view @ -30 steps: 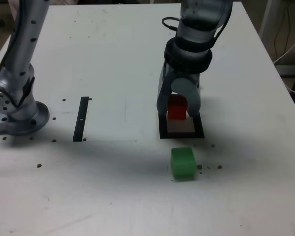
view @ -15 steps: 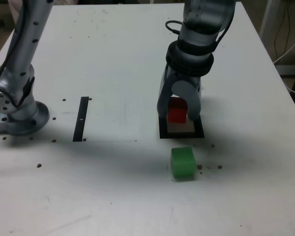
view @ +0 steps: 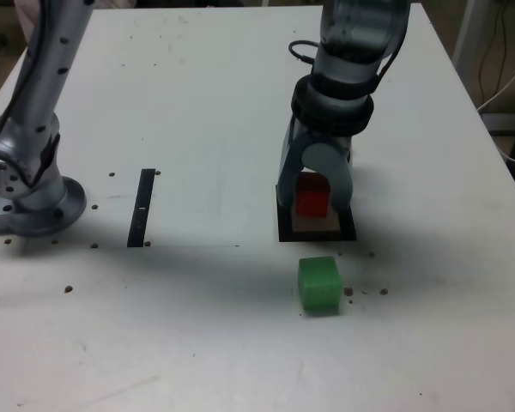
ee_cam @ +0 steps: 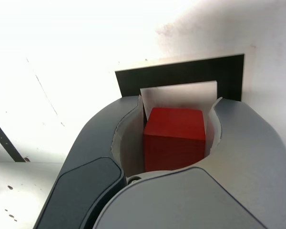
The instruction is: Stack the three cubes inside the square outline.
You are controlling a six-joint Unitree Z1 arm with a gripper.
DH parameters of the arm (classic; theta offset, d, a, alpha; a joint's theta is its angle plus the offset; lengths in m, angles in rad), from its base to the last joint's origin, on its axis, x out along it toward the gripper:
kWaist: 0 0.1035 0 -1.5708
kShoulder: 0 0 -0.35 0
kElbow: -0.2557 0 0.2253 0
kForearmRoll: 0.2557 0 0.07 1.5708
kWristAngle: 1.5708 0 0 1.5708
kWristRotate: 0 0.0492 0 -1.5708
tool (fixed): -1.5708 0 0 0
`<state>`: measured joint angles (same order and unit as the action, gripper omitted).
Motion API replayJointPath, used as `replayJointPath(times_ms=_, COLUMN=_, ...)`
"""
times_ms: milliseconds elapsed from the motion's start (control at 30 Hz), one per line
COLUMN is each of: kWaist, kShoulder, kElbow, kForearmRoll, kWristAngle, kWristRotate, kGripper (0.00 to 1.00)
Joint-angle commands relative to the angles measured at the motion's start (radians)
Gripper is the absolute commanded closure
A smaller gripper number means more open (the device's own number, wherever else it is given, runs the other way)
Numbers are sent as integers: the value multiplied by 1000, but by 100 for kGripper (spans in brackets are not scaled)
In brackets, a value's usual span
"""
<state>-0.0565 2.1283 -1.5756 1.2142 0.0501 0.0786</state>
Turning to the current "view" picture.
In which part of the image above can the black tape square outline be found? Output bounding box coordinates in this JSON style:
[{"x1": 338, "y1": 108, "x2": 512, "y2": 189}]
[{"x1": 275, "y1": 183, "x2": 358, "y2": 244}]

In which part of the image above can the white post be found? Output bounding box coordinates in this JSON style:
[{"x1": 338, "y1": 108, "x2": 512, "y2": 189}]
[{"x1": 451, "y1": 0, "x2": 484, "y2": 85}]

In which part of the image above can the white cable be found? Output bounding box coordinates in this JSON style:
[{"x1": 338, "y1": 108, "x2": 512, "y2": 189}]
[{"x1": 476, "y1": 55, "x2": 515, "y2": 165}]

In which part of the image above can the green cube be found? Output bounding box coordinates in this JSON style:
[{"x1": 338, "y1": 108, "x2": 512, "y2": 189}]
[{"x1": 297, "y1": 255, "x2": 343, "y2": 313}]

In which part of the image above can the red cube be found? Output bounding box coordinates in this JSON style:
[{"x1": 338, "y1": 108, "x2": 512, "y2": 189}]
[{"x1": 294, "y1": 172, "x2": 331, "y2": 220}]

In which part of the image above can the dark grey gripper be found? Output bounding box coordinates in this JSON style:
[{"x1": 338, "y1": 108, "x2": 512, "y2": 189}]
[{"x1": 277, "y1": 118, "x2": 354, "y2": 214}]

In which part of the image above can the black tape strip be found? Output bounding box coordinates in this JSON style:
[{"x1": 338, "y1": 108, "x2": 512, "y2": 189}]
[{"x1": 126, "y1": 167, "x2": 157, "y2": 249}]

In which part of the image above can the black hanging cable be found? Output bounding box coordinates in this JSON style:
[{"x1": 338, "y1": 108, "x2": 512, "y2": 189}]
[{"x1": 478, "y1": 0, "x2": 512, "y2": 104}]

